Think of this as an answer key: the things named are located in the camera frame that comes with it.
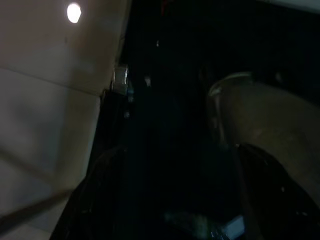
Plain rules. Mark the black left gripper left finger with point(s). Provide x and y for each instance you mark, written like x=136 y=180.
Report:
x=107 y=200

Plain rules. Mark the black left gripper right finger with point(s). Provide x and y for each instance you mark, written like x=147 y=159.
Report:
x=280 y=207

